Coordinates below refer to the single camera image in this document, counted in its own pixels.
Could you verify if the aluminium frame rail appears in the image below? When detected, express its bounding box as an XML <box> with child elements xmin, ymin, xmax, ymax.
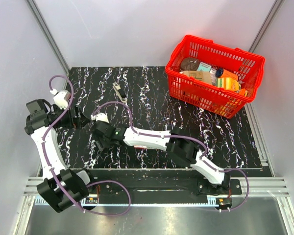
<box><xmin>24</xmin><ymin>176</ymin><xmax>290</xmax><ymax>208</ymax></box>

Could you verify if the orange green carton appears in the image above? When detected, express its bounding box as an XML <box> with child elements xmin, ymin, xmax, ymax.
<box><xmin>216</xmin><ymin>77</ymin><xmax>241</xmax><ymax>92</ymax></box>

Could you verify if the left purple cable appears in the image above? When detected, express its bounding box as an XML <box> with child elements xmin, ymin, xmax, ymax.
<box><xmin>43</xmin><ymin>74</ymin><xmax>131</xmax><ymax>216</ymax></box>

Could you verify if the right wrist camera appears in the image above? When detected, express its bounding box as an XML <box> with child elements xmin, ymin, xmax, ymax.
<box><xmin>91</xmin><ymin>113</ymin><xmax>109</xmax><ymax>123</ymax></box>

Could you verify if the red white staple box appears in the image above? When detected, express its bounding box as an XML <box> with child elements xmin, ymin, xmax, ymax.
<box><xmin>134</xmin><ymin>145</ymin><xmax>147</xmax><ymax>149</ymax></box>

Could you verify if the blue cap bottle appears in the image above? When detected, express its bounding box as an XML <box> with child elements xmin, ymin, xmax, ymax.
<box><xmin>215</xmin><ymin>68</ymin><xmax>225</xmax><ymax>78</ymax></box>

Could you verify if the white stapler base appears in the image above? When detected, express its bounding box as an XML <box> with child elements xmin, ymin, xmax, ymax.
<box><xmin>112</xmin><ymin>82</ymin><xmax>127</xmax><ymax>103</ymax></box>

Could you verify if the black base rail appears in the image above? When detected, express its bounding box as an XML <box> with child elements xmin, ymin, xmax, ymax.
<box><xmin>60</xmin><ymin>169</ymin><xmax>242</xmax><ymax>196</ymax></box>

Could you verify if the red shopping basket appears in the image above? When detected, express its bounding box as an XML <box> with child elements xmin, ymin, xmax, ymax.
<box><xmin>165</xmin><ymin>35</ymin><xmax>265</xmax><ymax>118</ymax></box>

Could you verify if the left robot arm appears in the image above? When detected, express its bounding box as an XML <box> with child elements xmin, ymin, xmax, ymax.
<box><xmin>24</xmin><ymin>99</ymin><xmax>97</xmax><ymax>212</ymax></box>

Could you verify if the cardboard box in basket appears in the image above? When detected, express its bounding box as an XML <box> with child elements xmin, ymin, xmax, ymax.
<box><xmin>180</xmin><ymin>70</ymin><xmax>212</xmax><ymax>85</ymax></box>

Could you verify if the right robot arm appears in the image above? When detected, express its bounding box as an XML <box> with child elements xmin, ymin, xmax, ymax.
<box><xmin>93</xmin><ymin>120</ymin><xmax>231</xmax><ymax>194</ymax></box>

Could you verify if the teal small box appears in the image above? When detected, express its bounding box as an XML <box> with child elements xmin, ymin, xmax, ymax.
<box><xmin>197</xmin><ymin>62</ymin><xmax>212</xmax><ymax>72</ymax></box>

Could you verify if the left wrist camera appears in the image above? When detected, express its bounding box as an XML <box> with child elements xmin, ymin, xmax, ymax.
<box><xmin>50</xmin><ymin>89</ymin><xmax>71</xmax><ymax>110</ymax></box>

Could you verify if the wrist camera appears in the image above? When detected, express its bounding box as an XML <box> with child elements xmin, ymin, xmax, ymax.
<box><xmin>91</xmin><ymin>113</ymin><xmax>109</xmax><ymax>123</ymax></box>
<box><xmin>50</xmin><ymin>89</ymin><xmax>71</xmax><ymax>110</ymax></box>

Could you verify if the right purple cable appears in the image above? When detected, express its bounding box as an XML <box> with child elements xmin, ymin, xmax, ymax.
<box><xmin>91</xmin><ymin>101</ymin><xmax>249</xmax><ymax>212</ymax></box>

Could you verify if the brown round package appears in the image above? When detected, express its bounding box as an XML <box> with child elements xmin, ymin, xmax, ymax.
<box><xmin>180</xmin><ymin>57</ymin><xmax>200</xmax><ymax>71</ymax></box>

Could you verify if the purple cable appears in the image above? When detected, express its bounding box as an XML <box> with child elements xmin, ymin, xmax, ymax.
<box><xmin>43</xmin><ymin>74</ymin><xmax>131</xmax><ymax>216</ymax></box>
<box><xmin>91</xmin><ymin>101</ymin><xmax>249</xmax><ymax>212</ymax></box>

